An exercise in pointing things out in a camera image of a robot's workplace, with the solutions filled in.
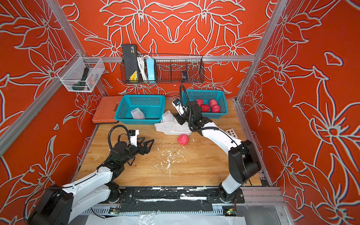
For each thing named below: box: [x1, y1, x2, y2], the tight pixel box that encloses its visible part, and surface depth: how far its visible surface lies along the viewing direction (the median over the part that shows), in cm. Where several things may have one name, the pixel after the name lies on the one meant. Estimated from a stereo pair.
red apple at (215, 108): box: [211, 104, 221, 113], surface depth 108 cm
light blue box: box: [146, 58, 156, 82], surface depth 91 cm
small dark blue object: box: [182, 71, 188, 81], surface depth 92 cm
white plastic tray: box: [162, 131, 193, 136], surface depth 95 cm
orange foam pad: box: [91, 95, 123, 124], surface depth 106 cm
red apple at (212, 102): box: [209, 98, 218, 108], surface depth 112 cm
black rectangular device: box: [121, 44, 140, 82], surface depth 89 cm
